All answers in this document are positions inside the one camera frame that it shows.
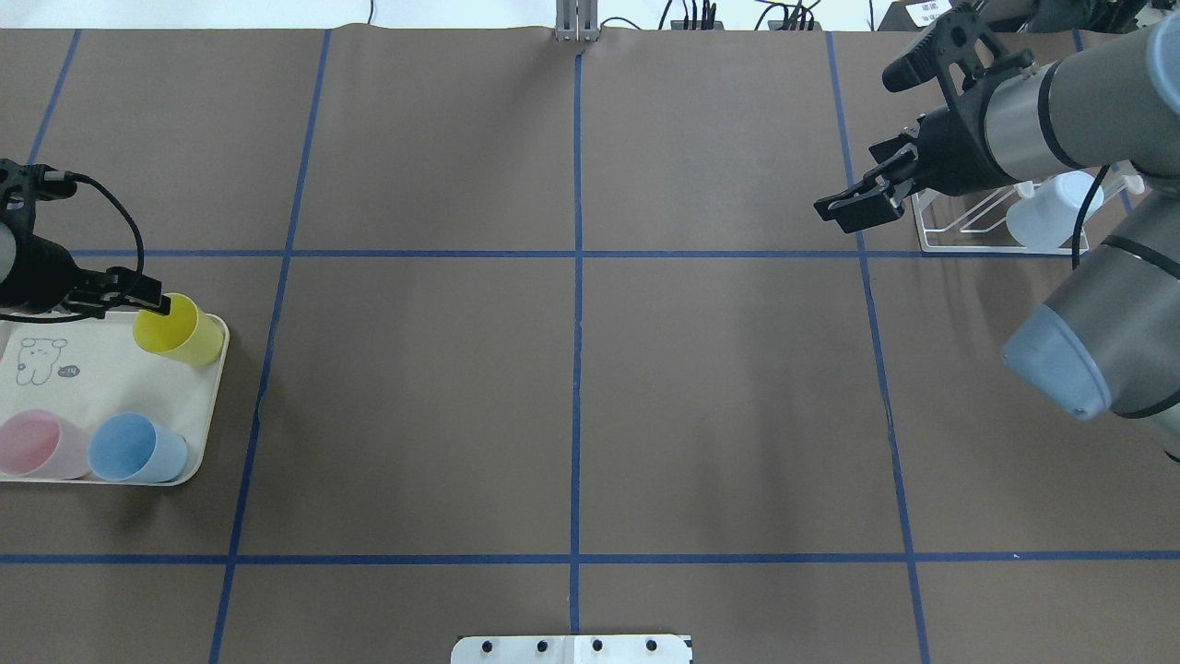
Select white wire cup rack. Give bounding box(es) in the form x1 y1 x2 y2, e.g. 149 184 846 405
909 170 1096 255

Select aluminium frame post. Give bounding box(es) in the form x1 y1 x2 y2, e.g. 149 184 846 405
553 0 601 42

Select yellow plastic cup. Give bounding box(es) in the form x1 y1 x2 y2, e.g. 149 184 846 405
132 292 225 367

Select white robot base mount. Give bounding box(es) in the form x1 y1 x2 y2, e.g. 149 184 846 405
450 635 694 663

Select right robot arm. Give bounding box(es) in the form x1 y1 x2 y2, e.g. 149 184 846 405
814 4 1179 459

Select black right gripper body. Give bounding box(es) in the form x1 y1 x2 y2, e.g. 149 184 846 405
912 70 1015 196

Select black braided right cable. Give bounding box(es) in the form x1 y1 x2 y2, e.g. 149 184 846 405
1071 164 1112 270

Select black box with label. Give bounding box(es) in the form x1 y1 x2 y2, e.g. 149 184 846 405
876 0 1047 33

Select cream plastic tray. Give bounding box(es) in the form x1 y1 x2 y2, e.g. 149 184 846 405
1 313 231 486

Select light blue plastic cup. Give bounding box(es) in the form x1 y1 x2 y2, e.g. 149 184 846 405
1004 170 1097 254

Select pink plastic cup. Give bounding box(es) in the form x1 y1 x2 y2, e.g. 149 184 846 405
1 410 91 480

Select blue cup near base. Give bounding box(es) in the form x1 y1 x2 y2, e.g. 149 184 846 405
86 412 189 484

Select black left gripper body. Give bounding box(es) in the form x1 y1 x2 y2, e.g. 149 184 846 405
1 159 81 314

